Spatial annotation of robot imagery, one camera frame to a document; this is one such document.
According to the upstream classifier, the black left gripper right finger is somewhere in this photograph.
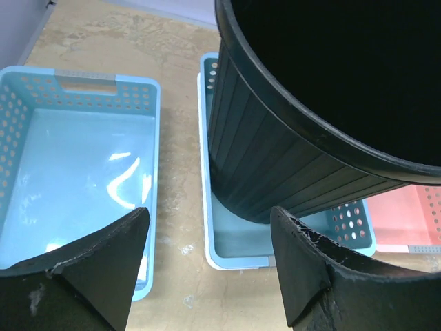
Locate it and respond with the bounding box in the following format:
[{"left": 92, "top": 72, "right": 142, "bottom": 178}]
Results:
[{"left": 270, "top": 207, "right": 440, "bottom": 330}]

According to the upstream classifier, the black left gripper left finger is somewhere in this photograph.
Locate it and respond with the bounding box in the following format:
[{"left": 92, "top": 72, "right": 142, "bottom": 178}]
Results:
[{"left": 1, "top": 208, "right": 150, "bottom": 330}]

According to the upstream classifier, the blue basket nested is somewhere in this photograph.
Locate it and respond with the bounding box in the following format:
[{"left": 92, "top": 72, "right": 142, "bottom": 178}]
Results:
[{"left": 197, "top": 52, "right": 377, "bottom": 270}]

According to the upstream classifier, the pink perforated basket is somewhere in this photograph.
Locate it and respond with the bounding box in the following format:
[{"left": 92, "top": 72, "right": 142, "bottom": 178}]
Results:
[{"left": 367, "top": 185, "right": 441, "bottom": 254}]

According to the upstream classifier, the light blue perforated basket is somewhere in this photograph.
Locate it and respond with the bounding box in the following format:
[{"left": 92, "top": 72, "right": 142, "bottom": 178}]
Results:
[{"left": 1, "top": 66, "right": 161, "bottom": 301}]

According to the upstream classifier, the large black ribbed bin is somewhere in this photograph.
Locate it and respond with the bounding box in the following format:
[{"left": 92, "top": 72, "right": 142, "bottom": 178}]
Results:
[{"left": 208, "top": 1, "right": 440, "bottom": 223}]

